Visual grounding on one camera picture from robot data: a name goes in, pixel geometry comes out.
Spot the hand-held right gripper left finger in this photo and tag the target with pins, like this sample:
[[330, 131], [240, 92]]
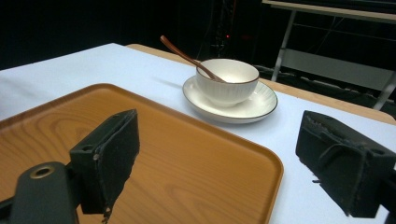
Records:
[[109, 161]]

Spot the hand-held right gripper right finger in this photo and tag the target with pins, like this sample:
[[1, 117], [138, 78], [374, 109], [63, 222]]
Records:
[[339, 161]]

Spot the white ribbed plate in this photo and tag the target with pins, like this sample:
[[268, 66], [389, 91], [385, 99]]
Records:
[[246, 109]]

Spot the brown wooden spoon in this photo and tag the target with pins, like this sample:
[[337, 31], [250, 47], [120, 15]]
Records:
[[186, 57]]

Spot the white ribbed bowl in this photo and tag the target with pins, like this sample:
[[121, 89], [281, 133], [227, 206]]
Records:
[[229, 82]]

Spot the wooden tray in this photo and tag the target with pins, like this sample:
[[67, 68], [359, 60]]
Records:
[[186, 168]]

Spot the white tablecloth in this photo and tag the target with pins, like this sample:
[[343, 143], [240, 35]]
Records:
[[124, 68]]

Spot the metal frame table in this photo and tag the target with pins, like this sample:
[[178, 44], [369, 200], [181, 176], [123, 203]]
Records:
[[330, 62]]

